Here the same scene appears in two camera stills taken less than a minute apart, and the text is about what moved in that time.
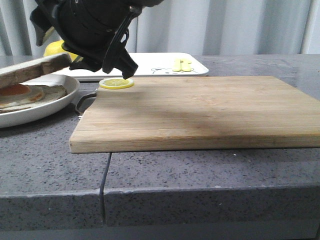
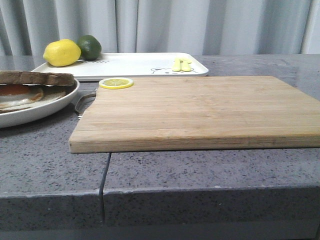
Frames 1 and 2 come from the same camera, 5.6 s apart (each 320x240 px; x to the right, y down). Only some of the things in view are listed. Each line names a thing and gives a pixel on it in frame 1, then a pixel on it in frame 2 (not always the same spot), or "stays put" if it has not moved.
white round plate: (27, 115) stays put
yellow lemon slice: (116, 83) stays put
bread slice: (23, 72) to (51, 79)
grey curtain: (211, 27) stays put
